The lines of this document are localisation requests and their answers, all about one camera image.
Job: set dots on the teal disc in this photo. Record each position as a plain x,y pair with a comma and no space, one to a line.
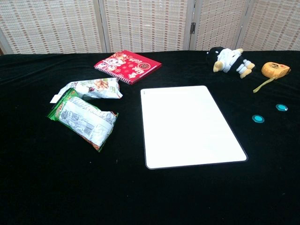
281,107
258,118

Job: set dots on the white magnetic board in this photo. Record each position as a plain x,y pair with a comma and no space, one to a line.
187,126

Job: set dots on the red spiral notebook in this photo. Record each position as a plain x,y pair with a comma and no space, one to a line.
126,64

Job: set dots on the white snack bag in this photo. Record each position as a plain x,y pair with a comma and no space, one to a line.
98,87

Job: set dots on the green snack bag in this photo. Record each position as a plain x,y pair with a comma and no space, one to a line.
82,119

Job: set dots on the woven folding screen panel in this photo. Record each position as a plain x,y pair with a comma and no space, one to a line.
274,23
218,23
145,23
47,23

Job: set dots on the metal screen hinge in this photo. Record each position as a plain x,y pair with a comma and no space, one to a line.
192,27

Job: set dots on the black and white plush toy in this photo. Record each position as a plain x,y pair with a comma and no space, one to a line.
230,59

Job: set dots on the black velvet tablecloth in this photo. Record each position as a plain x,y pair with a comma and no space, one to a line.
35,175

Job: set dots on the yellow tape measure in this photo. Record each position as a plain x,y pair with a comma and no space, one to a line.
274,69

